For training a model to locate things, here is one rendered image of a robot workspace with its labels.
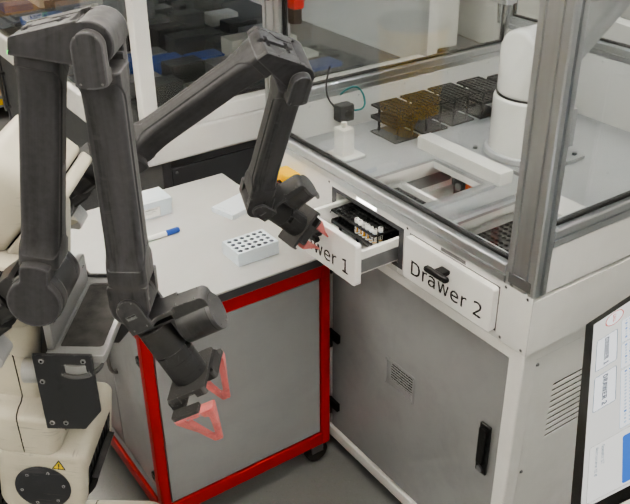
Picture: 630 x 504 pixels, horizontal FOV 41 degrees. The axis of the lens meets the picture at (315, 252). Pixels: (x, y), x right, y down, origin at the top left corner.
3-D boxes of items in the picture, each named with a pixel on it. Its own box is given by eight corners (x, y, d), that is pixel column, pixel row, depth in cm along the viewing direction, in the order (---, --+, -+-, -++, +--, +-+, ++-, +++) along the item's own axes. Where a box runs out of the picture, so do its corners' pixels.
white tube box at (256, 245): (238, 267, 219) (238, 254, 217) (222, 253, 225) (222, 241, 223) (279, 253, 225) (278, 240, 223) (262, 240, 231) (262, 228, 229)
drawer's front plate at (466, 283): (488, 332, 183) (493, 290, 177) (402, 275, 203) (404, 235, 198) (494, 330, 184) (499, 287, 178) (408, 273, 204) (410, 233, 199)
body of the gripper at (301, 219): (322, 215, 195) (303, 201, 189) (297, 251, 195) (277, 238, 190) (307, 204, 199) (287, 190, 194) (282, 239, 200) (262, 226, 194)
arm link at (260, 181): (272, 37, 155) (290, 78, 149) (301, 36, 157) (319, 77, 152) (234, 189, 188) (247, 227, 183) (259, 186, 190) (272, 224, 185)
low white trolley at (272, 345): (165, 548, 235) (134, 323, 197) (82, 425, 279) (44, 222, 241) (334, 462, 263) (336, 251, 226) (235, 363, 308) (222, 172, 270)
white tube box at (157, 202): (132, 224, 240) (130, 208, 237) (120, 213, 246) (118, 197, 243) (173, 212, 246) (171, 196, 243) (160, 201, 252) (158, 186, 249)
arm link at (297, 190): (239, 183, 186) (249, 213, 182) (278, 153, 182) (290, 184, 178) (271, 201, 195) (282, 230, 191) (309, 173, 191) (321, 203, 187)
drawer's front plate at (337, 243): (354, 287, 199) (355, 246, 194) (287, 238, 220) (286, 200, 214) (360, 285, 200) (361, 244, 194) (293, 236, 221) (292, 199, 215)
